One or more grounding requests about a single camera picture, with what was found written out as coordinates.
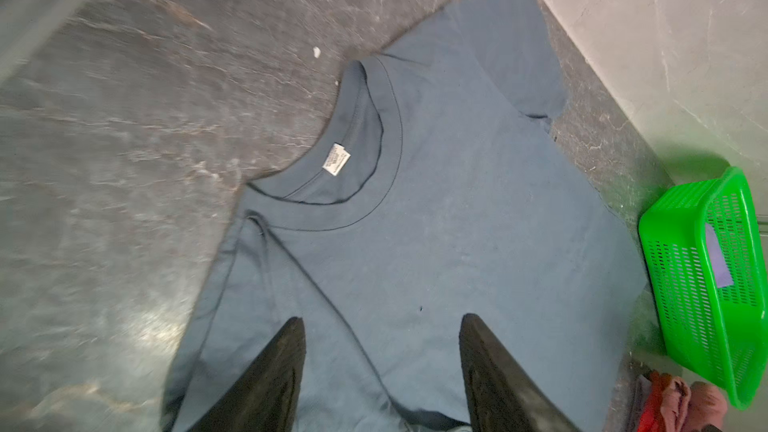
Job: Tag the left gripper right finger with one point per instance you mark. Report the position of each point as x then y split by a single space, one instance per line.
500 394

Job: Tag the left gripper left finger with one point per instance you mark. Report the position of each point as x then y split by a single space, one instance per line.
265 397

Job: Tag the grey blue t shirt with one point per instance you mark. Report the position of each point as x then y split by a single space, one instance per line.
435 190

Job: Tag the folded red t shirt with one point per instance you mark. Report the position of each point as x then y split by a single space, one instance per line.
650 418

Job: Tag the folded pink t shirt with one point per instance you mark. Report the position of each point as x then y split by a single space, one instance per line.
697 407

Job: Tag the green plastic basket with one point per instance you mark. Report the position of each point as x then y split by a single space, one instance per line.
718 334

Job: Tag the purple t shirt in basket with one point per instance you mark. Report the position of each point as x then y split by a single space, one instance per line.
720 270

